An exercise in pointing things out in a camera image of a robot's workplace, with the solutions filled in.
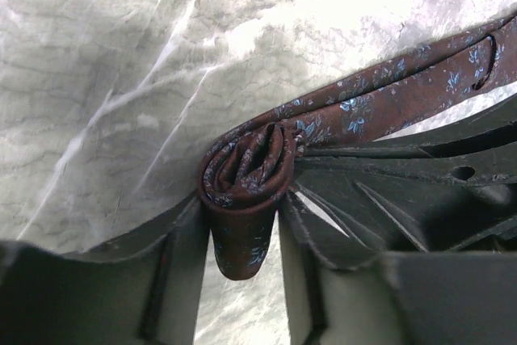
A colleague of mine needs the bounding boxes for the brown blue floral tie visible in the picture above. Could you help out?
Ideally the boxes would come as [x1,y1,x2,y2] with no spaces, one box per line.
[199,16,516,280]

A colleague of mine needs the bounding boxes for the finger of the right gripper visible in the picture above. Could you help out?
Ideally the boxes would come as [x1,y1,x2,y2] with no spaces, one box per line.
[292,98,516,268]

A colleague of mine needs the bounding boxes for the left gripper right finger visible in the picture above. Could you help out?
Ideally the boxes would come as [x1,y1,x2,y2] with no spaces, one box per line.
[279,193,516,344]

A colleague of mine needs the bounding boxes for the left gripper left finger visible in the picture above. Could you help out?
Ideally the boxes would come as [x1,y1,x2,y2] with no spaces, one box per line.
[1,195,208,344]

